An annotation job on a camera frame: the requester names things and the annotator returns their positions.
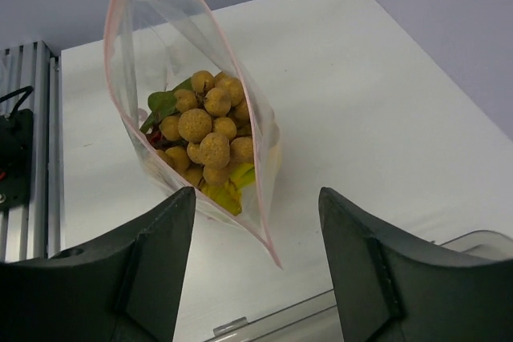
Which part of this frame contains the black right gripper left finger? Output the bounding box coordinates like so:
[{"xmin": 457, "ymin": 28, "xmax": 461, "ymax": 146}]
[{"xmin": 1, "ymin": 187, "xmax": 196, "ymax": 341}]

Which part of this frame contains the yellow banana bunch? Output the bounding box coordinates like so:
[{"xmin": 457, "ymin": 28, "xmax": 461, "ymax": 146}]
[{"xmin": 200, "ymin": 163, "xmax": 256, "ymax": 215}]

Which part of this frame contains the clear grey plastic bin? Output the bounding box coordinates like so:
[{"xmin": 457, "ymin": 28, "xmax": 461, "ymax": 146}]
[{"xmin": 214, "ymin": 225, "xmax": 512, "ymax": 341}]

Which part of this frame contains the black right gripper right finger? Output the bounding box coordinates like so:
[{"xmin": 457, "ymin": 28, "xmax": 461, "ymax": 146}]
[{"xmin": 318, "ymin": 187, "xmax": 512, "ymax": 341}]

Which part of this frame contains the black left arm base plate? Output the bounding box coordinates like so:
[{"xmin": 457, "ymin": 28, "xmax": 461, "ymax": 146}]
[{"xmin": 0, "ymin": 109, "xmax": 34, "ymax": 211}]

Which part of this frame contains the clear red-dotted zip bag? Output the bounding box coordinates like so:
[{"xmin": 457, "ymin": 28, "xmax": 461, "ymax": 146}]
[{"xmin": 103, "ymin": 0, "xmax": 282, "ymax": 257}]

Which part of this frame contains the brown longan bunch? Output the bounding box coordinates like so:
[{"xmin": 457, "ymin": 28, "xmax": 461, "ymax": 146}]
[{"xmin": 140, "ymin": 70, "xmax": 253, "ymax": 188}]

